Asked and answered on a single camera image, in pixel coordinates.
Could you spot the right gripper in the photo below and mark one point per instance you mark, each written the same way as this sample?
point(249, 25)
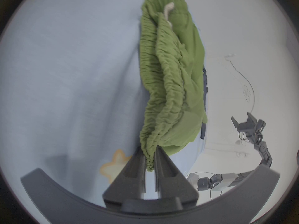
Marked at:
point(193, 178)

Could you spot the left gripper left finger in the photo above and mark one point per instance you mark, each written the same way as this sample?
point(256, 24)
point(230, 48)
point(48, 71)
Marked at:
point(130, 183)

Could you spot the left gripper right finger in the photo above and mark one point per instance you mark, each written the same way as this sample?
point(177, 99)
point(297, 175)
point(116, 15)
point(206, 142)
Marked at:
point(170, 183)

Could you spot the green shorts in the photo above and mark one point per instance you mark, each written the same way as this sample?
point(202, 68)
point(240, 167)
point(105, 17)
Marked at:
point(168, 78)

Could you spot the dark blue garment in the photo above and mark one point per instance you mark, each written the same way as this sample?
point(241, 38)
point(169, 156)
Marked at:
point(205, 83)

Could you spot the bed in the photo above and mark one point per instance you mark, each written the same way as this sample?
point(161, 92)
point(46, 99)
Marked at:
point(70, 78)

